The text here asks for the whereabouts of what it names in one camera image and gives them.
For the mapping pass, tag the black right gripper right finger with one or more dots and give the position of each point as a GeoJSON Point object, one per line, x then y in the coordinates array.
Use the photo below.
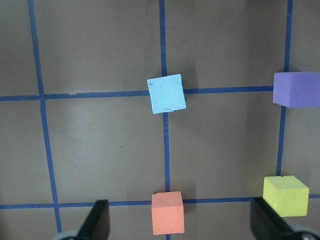
{"type": "Point", "coordinates": [266, 224]}

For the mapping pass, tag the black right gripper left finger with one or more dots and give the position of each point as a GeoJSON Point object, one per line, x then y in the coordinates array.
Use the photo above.
{"type": "Point", "coordinates": [97, 224]}

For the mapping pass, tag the light blue block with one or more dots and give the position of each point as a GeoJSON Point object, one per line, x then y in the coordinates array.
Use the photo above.
{"type": "Point", "coordinates": [166, 94]}

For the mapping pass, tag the yellow foam block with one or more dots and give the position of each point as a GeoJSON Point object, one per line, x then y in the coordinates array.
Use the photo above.
{"type": "Point", "coordinates": [287, 195]}

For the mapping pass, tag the orange block near right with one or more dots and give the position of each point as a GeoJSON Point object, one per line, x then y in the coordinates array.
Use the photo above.
{"type": "Point", "coordinates": [167, 211]}

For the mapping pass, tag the purple block right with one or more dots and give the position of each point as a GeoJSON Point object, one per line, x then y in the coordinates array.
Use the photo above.
{"type": "Point", "coordinates": [300, 89]}

